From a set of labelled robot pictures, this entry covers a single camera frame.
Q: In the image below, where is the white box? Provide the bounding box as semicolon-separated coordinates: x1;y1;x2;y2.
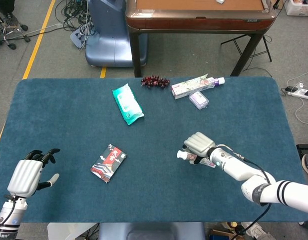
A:
47;222;97;240

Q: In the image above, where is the white floral toothpaste carton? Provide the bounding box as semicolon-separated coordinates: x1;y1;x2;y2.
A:
171;73;216;100

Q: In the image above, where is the teal blue covered table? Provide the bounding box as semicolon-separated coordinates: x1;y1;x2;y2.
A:
0;76;308;224

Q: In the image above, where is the white plastic basket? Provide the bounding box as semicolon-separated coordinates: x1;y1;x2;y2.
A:
283;0;308;17

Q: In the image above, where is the green wet wipes pack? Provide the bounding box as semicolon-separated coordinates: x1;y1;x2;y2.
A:
111;83;145;126

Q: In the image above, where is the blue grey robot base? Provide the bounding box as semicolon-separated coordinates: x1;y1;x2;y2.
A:
85;0;148;68

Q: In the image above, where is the black office chair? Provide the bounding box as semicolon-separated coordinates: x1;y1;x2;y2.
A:
0;9;31;50

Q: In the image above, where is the white power strip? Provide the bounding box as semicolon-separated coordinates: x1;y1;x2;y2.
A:
285;85;308;100

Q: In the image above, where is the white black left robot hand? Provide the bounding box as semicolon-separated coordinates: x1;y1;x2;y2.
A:
6;148;61;198

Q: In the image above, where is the seated person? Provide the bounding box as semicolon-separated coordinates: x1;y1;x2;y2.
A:
0;0;19;29

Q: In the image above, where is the black floor cable bundle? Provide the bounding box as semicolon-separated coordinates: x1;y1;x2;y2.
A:
55;0;97;51

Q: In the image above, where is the red black book box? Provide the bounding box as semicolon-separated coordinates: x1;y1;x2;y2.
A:
90;143;128;184

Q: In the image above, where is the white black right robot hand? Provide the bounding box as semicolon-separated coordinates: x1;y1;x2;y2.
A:
182;131;217;165

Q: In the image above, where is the black folding stool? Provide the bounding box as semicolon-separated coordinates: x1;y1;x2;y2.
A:
220;33;273;63

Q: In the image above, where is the white floral tube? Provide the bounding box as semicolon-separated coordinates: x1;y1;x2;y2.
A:
176;149;216;168

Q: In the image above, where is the white floor cable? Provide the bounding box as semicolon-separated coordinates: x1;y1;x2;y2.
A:
286;71;308;125

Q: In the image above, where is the clear purple plastic case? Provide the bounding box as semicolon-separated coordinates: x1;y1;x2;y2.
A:
188;90;210;111

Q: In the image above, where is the dark red grape bunch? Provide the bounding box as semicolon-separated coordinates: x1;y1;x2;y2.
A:
140;75;171;90

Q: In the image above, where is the white sneaker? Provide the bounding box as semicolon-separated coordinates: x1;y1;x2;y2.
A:
241;221;269;240

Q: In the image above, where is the wooden mahjong table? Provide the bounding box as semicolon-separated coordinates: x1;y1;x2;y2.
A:
125;0;280;78

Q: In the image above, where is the purple white toothpaste tube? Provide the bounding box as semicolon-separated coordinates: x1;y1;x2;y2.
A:
208;76;226;87

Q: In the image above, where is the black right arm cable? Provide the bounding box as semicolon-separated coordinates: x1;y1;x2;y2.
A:
217;143;277;238

